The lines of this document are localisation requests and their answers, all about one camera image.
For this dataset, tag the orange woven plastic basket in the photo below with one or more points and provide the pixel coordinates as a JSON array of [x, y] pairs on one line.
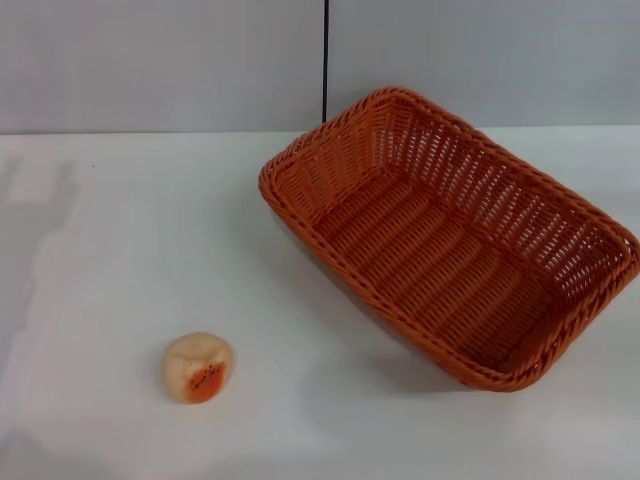
[[430, 250]]

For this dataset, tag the round bun with orange patch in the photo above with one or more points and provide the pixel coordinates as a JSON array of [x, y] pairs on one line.
[[197, 365]]

